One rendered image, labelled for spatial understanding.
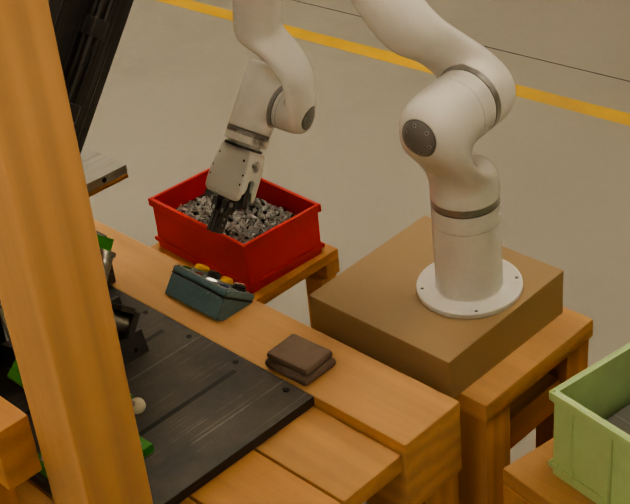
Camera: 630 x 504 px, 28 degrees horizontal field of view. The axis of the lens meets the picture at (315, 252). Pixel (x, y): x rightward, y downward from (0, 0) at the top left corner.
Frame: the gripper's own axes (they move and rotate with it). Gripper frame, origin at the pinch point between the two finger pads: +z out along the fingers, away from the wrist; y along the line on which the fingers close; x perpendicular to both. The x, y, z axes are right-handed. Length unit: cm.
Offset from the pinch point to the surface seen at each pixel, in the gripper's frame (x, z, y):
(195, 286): 5.4, 11.9, -5.0
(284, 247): -21.9, 2.3, 0.7
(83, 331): 79, 6, -61
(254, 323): 1.2, 14.0, -18.0
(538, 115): -252, -53, 95
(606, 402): -19, 3, -78
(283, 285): -23.4, 9.8, -1.2
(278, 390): 10.2, 20.3, -35.5
